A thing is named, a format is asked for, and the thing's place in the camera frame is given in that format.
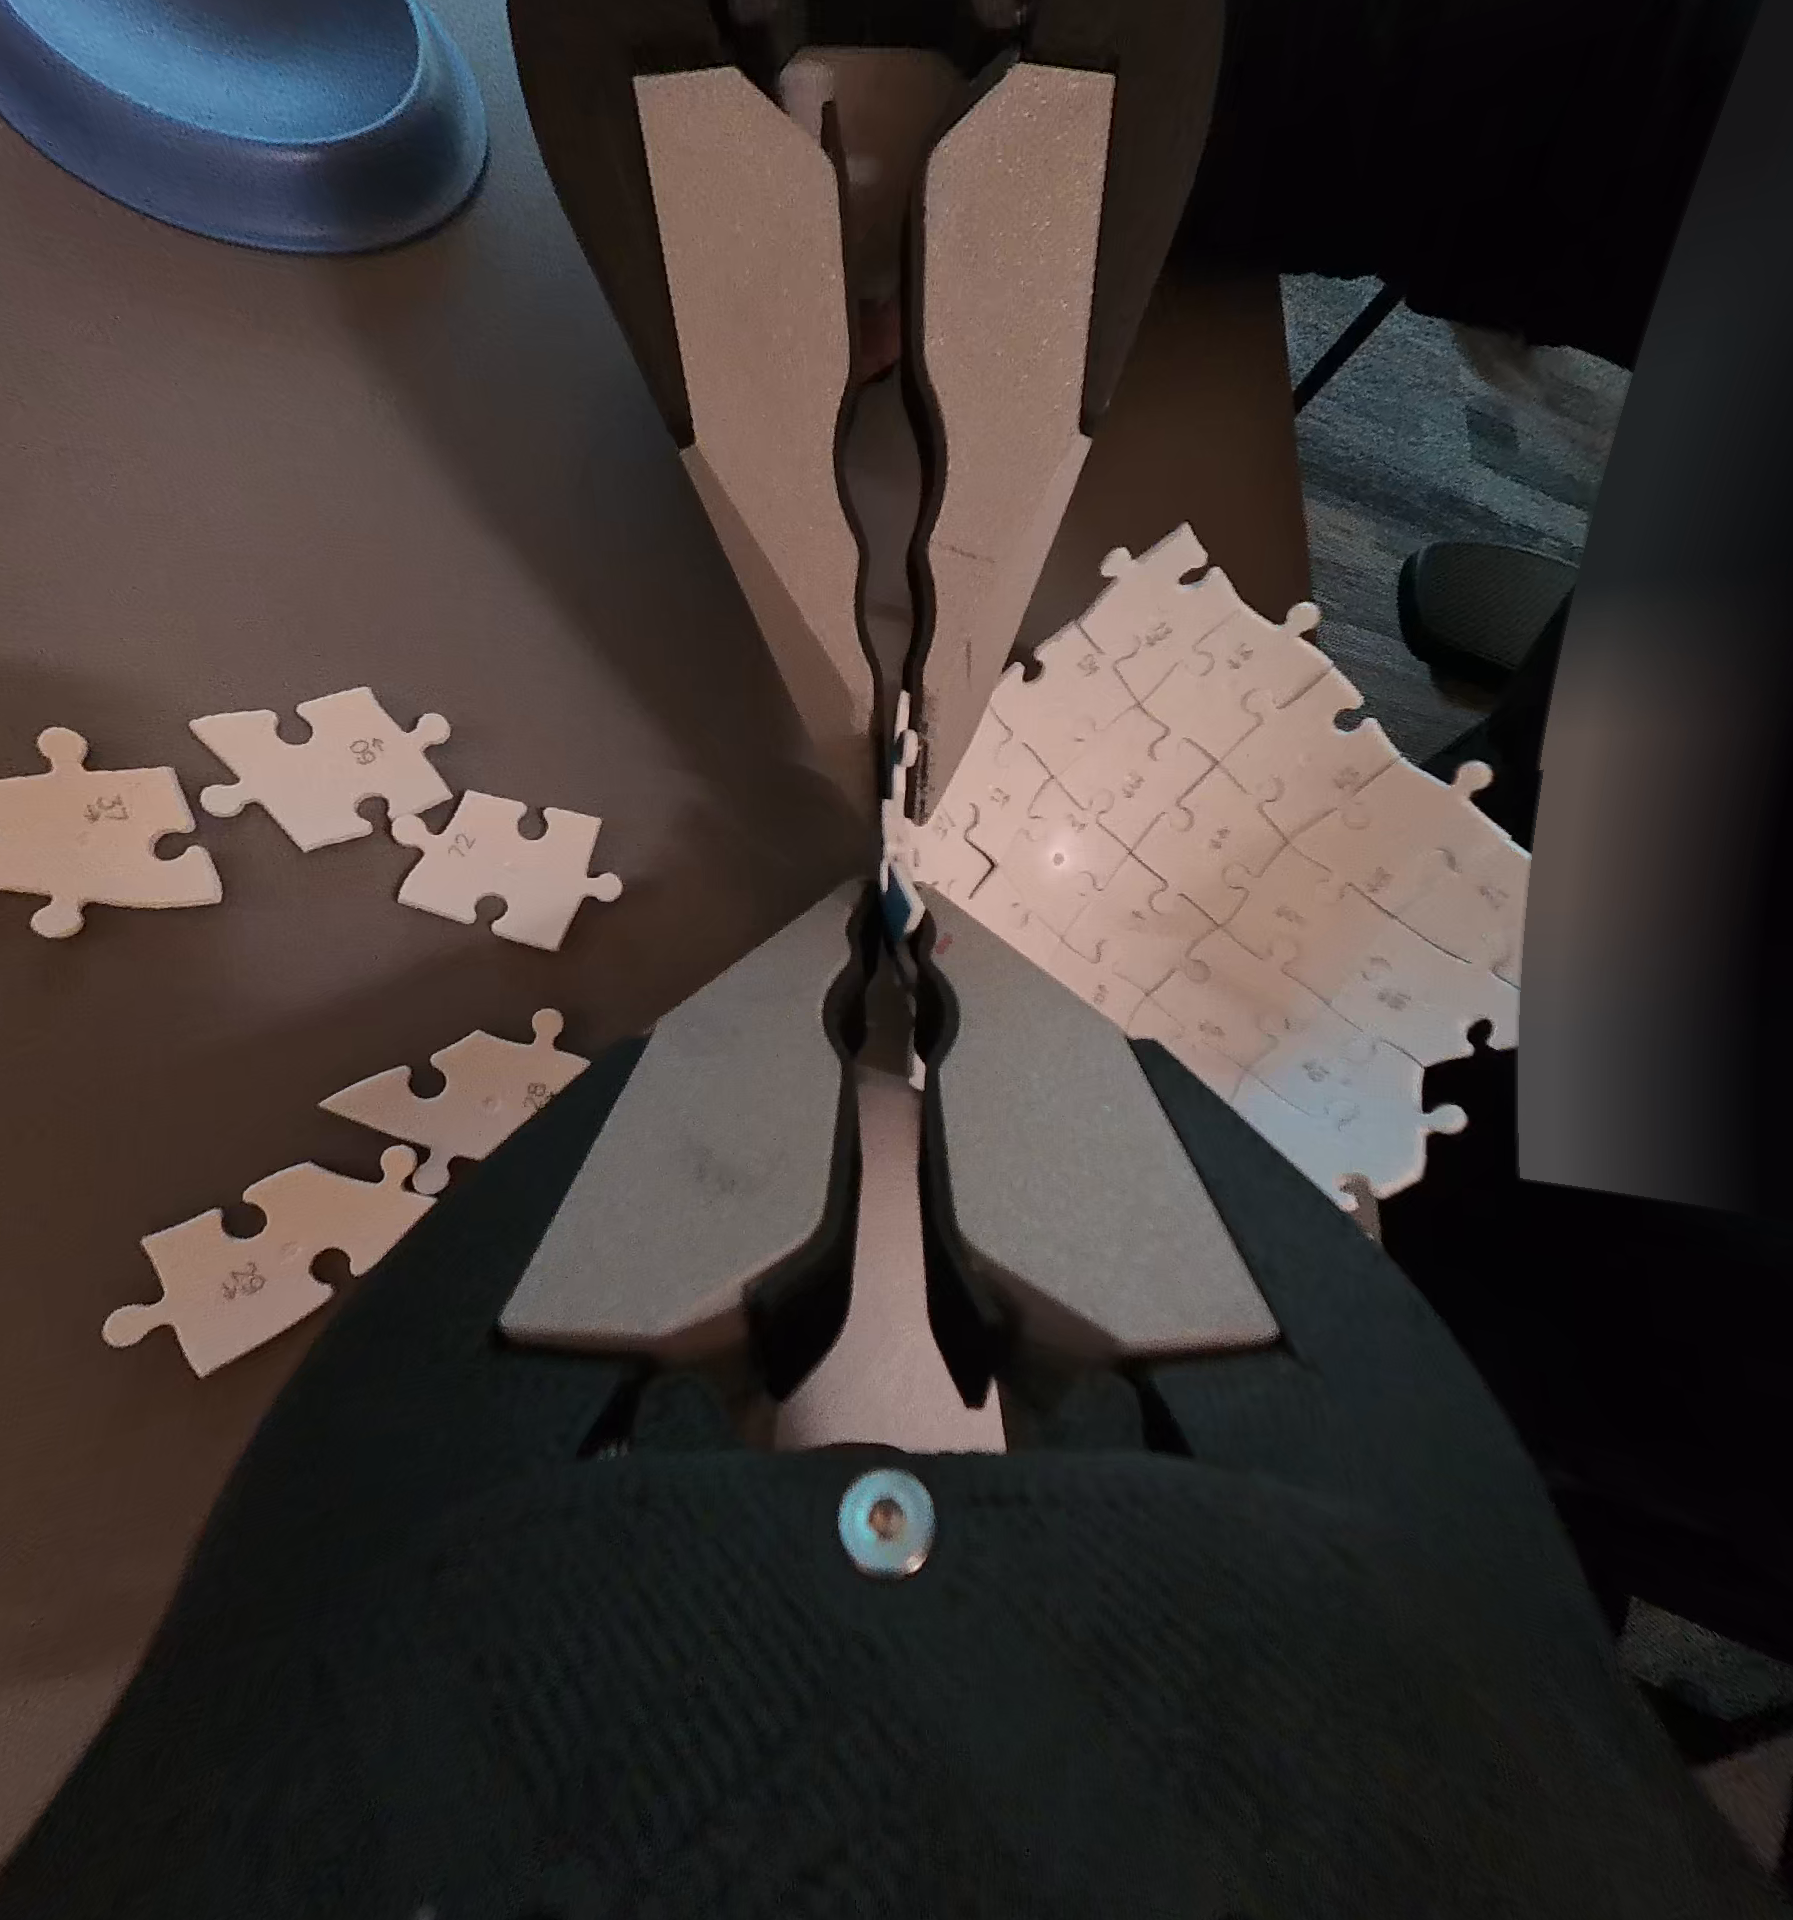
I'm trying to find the white puzzle piece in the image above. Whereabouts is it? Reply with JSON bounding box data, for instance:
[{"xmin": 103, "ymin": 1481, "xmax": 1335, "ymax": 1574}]
[
  {"xmin": 321, "ymin": 1011, "xmax": 590, "ymax": 1198},
  {"xmin": 0, "ymin": 725, "xmax": 222, "ymax": 941},
  {"xmin": 191, "ymin": 686, "xmax": 453, "ymax": 855},
  {"xmin": 390, "ymin": 791, "xmax": 626, "ymax": 953},
  {"xmin": 103, "ymin": 1147, "xmax": 437, "ymax": 1381}
]

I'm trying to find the joined puzzle pieces strip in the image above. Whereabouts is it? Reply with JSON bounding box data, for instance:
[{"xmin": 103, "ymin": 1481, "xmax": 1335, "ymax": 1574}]
[{"xmin": 879, "ymin": 691, "xmax": 935, "ymax": 1088}]

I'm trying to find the partly built white puzzle ball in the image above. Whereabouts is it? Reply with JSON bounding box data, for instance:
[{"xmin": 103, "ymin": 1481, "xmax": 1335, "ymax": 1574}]
[{"xmin": 912, "ymin": 524, "xmax": 1536, "ymax": 1213}]

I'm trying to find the black office chair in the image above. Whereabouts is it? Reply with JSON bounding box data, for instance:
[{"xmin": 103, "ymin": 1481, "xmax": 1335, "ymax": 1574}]
[{"xmin": 1400, "ymin": 541, "xmax": 1582, "ymax": 680}]

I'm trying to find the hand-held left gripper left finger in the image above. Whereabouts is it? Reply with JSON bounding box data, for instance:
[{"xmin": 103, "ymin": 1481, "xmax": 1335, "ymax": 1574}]
[{"xmin": 497, "ymin": 882, "xmax": 879, "ymax": 1406}]

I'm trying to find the blue plastic ball stand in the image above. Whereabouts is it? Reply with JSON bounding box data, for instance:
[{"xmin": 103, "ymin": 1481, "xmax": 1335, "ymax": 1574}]
[{"xmin": 0, "ymin": 0, "xmax": 492, "ymax": 254}]

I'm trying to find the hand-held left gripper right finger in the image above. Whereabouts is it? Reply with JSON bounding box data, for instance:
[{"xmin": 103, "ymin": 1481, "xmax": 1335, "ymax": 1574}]
[{"xmin": 916, "ymin": 918, "xmax": 1285, "ymax": 1406}]

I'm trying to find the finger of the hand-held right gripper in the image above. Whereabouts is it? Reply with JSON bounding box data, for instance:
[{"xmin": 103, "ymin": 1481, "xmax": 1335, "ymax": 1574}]
[
  {"xmin": 899, "ymin": 63, "xmax": 1120, "ymax": 824},
  {"xmin": 633, "ymin": 63, "xmax": 898, "ymax": 739}
]

